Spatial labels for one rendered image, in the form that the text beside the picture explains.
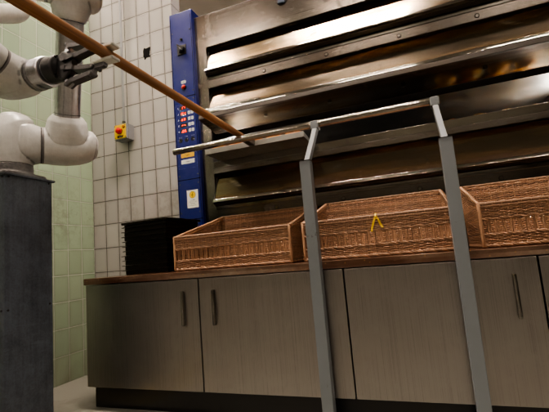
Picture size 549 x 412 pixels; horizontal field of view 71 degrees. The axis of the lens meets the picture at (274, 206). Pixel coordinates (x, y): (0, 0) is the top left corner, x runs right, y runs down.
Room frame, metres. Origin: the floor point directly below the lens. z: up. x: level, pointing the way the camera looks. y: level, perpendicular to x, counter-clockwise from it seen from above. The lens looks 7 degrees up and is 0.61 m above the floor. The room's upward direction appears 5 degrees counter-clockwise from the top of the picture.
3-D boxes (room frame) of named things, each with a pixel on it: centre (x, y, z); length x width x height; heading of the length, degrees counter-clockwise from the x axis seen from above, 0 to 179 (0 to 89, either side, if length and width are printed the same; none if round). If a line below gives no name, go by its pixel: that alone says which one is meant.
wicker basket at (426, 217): (1.64, -0.43, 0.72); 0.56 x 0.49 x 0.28; 70
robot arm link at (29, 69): (1.06, 0.64, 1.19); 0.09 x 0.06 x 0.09; 161
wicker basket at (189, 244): (1.84, 0.12, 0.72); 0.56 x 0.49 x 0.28; 70
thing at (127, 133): (2.36, 0.91, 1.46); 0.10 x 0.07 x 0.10; 70
